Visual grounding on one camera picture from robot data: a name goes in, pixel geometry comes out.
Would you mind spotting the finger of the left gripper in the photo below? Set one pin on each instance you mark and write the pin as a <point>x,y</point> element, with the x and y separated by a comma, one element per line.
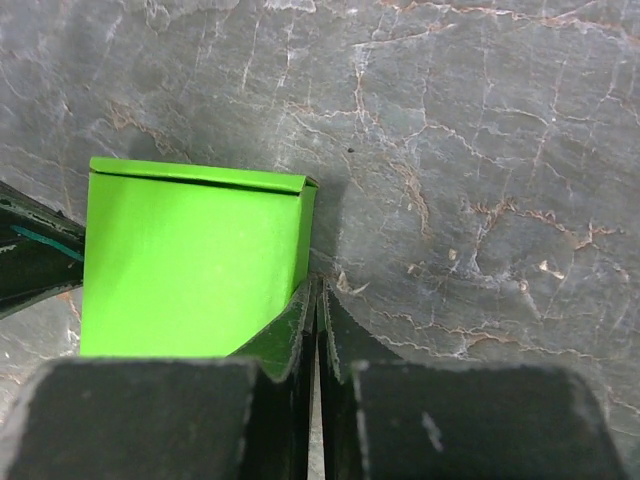
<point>42,251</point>

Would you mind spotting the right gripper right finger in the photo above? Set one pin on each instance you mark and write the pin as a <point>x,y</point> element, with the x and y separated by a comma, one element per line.
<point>387,418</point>

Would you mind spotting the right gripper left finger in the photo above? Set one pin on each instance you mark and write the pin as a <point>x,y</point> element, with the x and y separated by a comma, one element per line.
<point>245,416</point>

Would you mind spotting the green paper box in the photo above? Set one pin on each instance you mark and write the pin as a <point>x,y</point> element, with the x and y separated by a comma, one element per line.
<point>185,260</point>

